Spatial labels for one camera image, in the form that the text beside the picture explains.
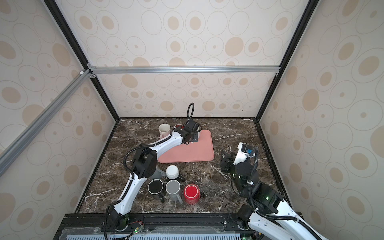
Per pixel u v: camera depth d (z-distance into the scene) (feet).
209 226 2.39
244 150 1.85
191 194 2.46
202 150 3.33
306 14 2.30
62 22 2.35
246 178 1.51
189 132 2.61
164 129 3.38
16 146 1.74
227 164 1.88
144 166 1.97
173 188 2.45
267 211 1.48
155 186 2.56
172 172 2.68
